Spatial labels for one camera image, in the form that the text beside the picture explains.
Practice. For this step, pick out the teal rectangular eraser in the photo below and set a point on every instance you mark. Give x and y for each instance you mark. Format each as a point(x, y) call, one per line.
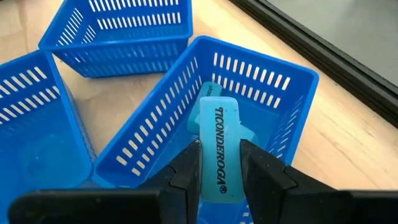
point(248, 134)
point(211, 88)
point(222, 149)

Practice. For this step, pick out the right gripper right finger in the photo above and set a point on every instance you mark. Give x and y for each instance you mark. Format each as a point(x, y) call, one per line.
point(273, 193)

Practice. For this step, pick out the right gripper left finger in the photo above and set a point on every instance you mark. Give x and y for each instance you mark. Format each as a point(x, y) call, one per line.
point(174, 199)

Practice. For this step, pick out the blue slotted plastic basket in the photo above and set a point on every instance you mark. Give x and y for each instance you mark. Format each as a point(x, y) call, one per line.
point(174, 124)
point(40, 149)
point(124, 53)

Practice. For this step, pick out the black aluminium table frame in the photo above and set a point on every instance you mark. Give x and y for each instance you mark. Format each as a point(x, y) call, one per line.
point(311, 46)

